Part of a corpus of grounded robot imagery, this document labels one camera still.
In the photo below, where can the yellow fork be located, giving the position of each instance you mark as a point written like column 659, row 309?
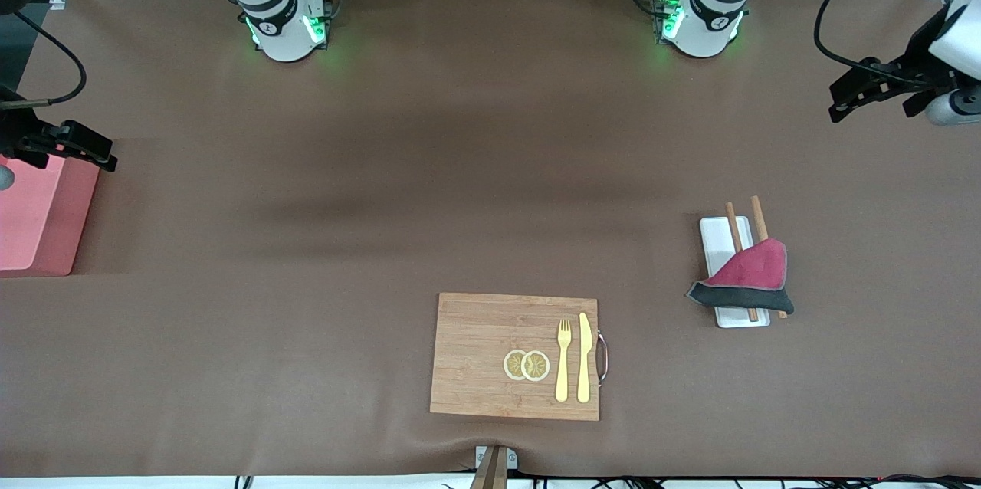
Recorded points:
column 562, row 366

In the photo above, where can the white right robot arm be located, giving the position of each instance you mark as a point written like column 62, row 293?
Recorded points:
column 280, row 25

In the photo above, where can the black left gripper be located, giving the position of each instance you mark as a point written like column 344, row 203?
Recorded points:
column 917, row 60

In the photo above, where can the red and grey cloth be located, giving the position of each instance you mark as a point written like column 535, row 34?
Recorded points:
column 747, row 274

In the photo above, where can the yellow knife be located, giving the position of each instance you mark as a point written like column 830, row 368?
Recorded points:
column 584, row 359

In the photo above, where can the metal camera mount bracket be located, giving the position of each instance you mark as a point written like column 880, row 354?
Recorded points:
column 497, row 462

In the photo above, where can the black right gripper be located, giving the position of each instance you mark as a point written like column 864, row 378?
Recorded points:
column 15, row 130

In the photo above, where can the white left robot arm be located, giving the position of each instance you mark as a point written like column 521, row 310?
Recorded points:
column 705, row 21

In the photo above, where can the wooden cutting board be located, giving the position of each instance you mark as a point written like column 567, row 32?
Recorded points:
column 490, row 355

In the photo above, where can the pink plastic bin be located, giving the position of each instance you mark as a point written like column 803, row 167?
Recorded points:
column 42, row 221

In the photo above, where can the white rectangular tray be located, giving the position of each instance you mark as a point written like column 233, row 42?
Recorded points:
column 716, row 240

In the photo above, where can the lemon slice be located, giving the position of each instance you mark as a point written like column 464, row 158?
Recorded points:
column 536, row 365
column 512, row 365

